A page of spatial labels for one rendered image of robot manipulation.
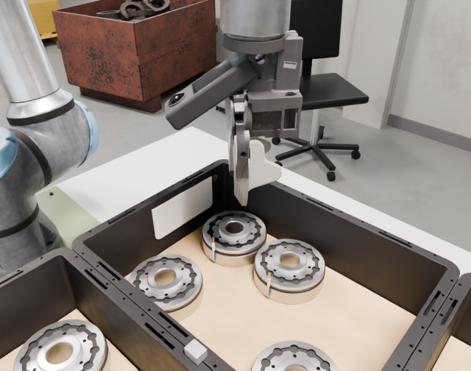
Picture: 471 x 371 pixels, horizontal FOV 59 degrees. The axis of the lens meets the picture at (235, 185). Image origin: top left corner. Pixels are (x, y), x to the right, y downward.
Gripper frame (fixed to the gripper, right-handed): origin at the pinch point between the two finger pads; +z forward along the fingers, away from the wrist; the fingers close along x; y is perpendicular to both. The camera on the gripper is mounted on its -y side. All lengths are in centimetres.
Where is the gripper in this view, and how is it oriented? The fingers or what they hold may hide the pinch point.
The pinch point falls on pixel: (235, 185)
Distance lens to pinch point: 57.0
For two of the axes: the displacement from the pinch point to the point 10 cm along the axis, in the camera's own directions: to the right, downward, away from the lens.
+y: 9.9, -0.7, 1.1
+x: -1.3, -5.5, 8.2
